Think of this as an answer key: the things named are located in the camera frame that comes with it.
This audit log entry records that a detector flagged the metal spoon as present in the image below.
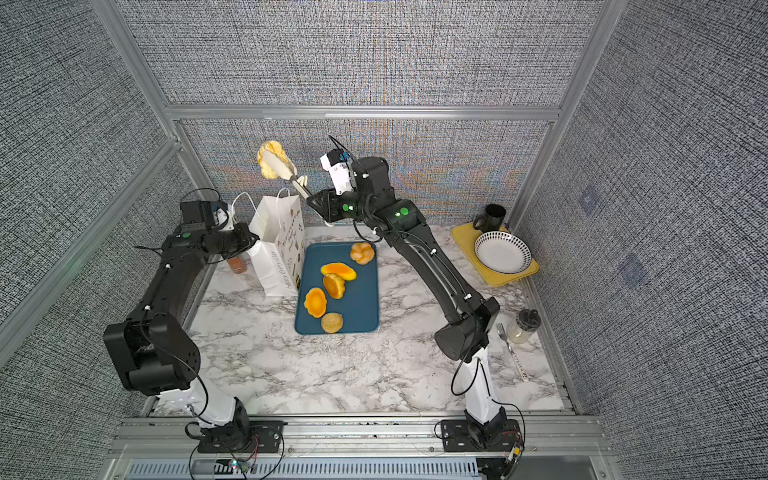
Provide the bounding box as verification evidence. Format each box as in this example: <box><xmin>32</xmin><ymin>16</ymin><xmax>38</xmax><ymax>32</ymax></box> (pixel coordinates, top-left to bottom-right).
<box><xmin>496</xmin><ymin>323</ymin><xmax>530</xmax><ymax>382</ymax></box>

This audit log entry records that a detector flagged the white bowl with patterned rim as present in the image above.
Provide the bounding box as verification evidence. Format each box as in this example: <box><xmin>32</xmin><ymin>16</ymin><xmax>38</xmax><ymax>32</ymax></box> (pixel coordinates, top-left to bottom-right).
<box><xmin>474</xmin><ymin>231</ymin><xmax>533</xmax><ymax>275</ymax></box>

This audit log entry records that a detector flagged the clear jar with black lid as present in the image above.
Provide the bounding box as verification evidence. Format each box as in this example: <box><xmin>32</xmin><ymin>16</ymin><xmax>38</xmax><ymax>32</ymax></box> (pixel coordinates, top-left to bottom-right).
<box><xmin>507</xmin><ymin>309</ymin><xmax>542</xmax><ymax>344</ymax></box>

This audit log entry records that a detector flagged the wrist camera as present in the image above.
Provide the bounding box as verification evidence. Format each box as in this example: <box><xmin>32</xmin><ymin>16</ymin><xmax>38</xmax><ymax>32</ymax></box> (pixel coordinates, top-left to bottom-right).
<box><xmin>180</xmin><ymin>200</ymin><xmax>228</xmax><ymax>228</ymax></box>
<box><xmin>320</xmin><ymin>148</ymin><xmax>353</xmax><ymax>195</ymax></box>

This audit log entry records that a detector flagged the spice jar with black lid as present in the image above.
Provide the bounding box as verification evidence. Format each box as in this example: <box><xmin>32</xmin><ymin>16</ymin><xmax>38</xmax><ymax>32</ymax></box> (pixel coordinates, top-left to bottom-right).
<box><xmin>227</xmin><ymin>256</ymin><xmax>247</xmax><ymax>274</ymax></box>

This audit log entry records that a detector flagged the white paper gift bag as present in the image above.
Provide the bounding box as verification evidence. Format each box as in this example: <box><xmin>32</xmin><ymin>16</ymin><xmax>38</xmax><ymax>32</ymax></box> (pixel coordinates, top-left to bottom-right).
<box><xmin>229</xmin><ymin>188</ymin><xmax>306</xmax><ymax>297</ymax></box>

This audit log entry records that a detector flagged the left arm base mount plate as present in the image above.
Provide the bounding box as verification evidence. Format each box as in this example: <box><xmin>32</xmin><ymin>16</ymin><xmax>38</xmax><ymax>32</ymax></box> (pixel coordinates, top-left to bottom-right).
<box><xmin>198</xmin><ymin>420</ymin><xmax>285</xmax><ymax>454</ymax></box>

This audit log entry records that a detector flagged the knotted braided bread roll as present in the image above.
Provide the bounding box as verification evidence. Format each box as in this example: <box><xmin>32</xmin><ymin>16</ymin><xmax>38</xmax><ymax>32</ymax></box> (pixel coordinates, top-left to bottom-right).
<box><xmin>350</xmin><ymin>242</ymin><xmax>375</xmax><ymax>265</ymax></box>

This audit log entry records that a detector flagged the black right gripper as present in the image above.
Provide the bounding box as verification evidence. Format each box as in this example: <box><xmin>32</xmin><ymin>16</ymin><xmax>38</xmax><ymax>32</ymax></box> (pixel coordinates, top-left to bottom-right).
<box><xmin>309</xmin><ymin>187</ymin><xmax>382</xmax><ymax>227</ymax></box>

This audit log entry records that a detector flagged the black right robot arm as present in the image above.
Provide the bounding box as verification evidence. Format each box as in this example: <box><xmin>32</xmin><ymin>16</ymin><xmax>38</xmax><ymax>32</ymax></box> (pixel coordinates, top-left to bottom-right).
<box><xmin>305</xmin><ymin>148</ymin><xmax>507</xmax><ymax>447</ymax></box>

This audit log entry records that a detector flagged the black mug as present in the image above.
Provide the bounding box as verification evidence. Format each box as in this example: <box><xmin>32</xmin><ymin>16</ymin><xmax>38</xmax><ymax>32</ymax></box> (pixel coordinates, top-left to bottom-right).
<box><xmin>472</xmin><ymin>203</ymin><xmax>507</xmax><ymax>233</ymax></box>

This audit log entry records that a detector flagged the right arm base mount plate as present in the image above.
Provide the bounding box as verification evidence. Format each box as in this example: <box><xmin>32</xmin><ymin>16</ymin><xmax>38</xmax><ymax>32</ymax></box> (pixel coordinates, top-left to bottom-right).
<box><xmin>436</xmin><ymin>419</ymin><xmax>523</xmax><ymax>453</ymax></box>

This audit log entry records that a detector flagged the teal rectangular tray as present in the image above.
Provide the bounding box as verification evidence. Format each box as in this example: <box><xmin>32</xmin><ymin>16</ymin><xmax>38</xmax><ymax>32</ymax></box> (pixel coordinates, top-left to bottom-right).
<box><xmin>295</xmin><ymin>242</ymin><xmax>380</xmax><ymax>335</ymax></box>

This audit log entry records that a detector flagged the yellow cutting board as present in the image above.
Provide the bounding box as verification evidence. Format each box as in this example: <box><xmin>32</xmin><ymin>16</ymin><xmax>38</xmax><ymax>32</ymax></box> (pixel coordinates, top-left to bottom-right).
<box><xmin>451</xmin><ymin>223</ymin><xmax>539</xmax><ymax>287</ymax></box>

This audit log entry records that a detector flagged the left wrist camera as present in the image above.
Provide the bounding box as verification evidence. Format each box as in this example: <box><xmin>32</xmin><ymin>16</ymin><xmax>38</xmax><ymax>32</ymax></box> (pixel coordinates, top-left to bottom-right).
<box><xmin>180</xmin><ymin>200</ymin><xmax>228</xmax><ymax>228</ymax></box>

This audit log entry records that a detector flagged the small round brown bun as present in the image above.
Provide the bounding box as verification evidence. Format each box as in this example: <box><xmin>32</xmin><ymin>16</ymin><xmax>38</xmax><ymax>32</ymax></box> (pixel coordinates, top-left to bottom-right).
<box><xmin>321</xmin><ymin>312</ymin><xmax>344</xmax><ymax>334</ymax></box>

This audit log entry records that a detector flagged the pale waffle-pattern round bread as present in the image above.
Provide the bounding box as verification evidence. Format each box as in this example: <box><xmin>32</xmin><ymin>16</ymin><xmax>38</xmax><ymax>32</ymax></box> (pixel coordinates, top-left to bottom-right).
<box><xmin>257</xmin><ymin>141</ymin><xmax>296</xmax><ymax>180</ymax></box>

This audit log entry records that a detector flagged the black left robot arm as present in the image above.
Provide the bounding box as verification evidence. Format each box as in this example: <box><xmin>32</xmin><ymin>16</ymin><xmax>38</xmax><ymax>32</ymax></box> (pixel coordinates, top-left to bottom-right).
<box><xmin>103</xmin><ymin>199</ymin><xmax>259</xmax><ymax>428</ymax></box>

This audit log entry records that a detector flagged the aluminium front rail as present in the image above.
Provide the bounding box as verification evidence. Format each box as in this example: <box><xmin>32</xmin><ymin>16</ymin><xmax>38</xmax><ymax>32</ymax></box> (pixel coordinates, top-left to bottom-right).
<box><xmin>97</xmin><ymin>412</ymin><xmax>623</xmax><ymax>479</ymax></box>

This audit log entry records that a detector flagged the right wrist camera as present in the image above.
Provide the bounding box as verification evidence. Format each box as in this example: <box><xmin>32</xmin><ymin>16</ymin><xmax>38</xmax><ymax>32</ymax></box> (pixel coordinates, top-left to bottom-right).
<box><xmin>320</xmin><ymin>148</ymin><xmax>353</xmax><ymax>195</ymax></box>

